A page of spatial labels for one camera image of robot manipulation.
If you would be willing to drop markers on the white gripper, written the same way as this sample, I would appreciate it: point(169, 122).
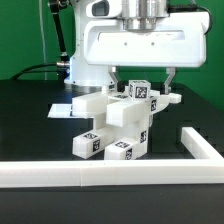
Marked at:
point(178, 41)

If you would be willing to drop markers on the small tagged cube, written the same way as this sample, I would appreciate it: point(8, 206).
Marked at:
point(139, 90)

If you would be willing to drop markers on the white chair back frame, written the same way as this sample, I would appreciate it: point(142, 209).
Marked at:
point(119, 108)

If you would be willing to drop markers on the white chair seat part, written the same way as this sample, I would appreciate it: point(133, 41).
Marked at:
point(138, 130)

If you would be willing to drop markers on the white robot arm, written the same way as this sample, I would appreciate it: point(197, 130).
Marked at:
point(136, 15)

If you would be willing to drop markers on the white U-shaped fence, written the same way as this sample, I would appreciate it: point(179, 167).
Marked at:
point(206, 166)

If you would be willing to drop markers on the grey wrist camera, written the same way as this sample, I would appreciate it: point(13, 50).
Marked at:
point(104, 9)

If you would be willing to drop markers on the white marker base plate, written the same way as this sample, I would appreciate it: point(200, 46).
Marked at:
point(64, 111)

